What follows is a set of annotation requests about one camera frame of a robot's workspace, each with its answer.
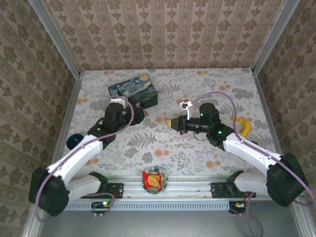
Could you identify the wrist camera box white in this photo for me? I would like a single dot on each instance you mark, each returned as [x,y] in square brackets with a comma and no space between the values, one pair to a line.
[185,105]
[118,100]

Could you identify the yellow banana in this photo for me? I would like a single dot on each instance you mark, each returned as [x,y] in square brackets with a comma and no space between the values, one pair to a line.
[245,124]

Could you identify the circuit board with green light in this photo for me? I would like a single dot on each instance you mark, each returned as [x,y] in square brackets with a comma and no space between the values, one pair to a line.
[102,205]

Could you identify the black base plate right arm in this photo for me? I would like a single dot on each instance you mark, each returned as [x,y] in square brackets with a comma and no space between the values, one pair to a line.
[217,190]

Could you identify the starry night tin box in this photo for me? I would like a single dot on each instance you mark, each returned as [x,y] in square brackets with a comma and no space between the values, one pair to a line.
[138,86]

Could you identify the floral tablecloth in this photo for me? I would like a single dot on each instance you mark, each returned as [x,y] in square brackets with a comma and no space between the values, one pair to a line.
[172,153]

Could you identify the aluminium side rail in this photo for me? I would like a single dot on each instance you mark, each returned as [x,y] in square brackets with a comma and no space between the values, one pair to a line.
[263,98]
[71,103]

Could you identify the small brass padlock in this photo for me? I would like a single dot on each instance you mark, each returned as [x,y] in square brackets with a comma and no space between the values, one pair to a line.
[146,113]

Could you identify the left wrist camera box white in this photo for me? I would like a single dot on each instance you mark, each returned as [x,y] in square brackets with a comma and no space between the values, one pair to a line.
[118,100]

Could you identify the aluminium frame post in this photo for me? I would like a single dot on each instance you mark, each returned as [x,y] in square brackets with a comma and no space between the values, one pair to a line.
[54,37]
[274,37]

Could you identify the dark blue mug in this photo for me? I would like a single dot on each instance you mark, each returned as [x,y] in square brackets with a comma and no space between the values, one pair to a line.
[74,140]

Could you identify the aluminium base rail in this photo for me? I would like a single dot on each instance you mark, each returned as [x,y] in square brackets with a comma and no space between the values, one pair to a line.
[187,190]

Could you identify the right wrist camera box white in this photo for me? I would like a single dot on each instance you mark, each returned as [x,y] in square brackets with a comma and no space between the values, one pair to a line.
[185,105]

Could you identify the red snack packet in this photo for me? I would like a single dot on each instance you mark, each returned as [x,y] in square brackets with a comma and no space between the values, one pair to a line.
[153,181]

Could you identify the patterned ceramic bowl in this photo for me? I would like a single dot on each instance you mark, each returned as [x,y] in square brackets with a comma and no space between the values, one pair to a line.
[161,172]

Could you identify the circuit board with yellow part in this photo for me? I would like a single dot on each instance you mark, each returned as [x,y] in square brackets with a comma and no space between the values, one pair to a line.
[237,206]

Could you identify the black base plate left arm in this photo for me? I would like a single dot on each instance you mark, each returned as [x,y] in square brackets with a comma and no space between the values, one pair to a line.
[118,190]

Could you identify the grey metal panel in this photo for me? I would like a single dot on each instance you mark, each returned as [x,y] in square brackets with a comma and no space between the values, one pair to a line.
[160,224]

